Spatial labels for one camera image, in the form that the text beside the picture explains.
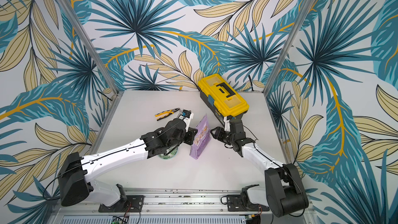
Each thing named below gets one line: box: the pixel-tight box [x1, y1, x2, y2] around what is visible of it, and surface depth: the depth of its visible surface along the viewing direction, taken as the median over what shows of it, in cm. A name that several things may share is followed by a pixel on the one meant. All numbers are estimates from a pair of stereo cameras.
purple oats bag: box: [189, 114, 212, 160], surface depth 83 cm
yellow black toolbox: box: [197, 73, 250, 126], surface depth 97 cm
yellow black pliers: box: [154, 107, 180, 121], surface depth 109 cm
